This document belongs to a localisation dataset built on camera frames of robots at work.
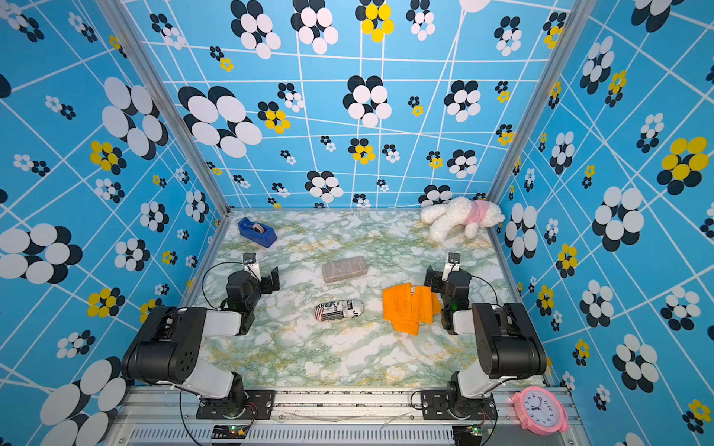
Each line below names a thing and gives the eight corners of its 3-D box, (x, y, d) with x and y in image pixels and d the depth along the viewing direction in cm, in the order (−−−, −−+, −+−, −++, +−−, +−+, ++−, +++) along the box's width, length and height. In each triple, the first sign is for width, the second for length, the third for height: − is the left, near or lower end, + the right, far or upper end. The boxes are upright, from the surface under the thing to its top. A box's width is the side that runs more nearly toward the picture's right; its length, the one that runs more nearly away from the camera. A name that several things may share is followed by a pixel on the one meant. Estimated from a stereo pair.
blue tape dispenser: (240, 236, 114) (233, 224, 108) (250, 227, 117) (244, 215, 111) (267, 249, 110) (261, 237, 104) (276, 239, 113) (271, 227, 107)
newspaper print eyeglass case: (316, 322, 91) (314, 317, 87) (318, 304, 95) (316, 298, 92) (363, 322, 91) (363, 317, 87) (363, 304, 95) (363, 298, 91)
